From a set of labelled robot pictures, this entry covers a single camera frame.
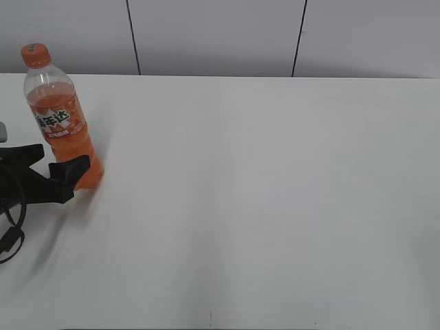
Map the orange bottle cap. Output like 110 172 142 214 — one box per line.
21 43 52 69

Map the orange soda bottle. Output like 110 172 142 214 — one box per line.
23 61 104 190

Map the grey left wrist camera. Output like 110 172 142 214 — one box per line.
0 122 8 143

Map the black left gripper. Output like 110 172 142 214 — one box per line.
1 144 91 206

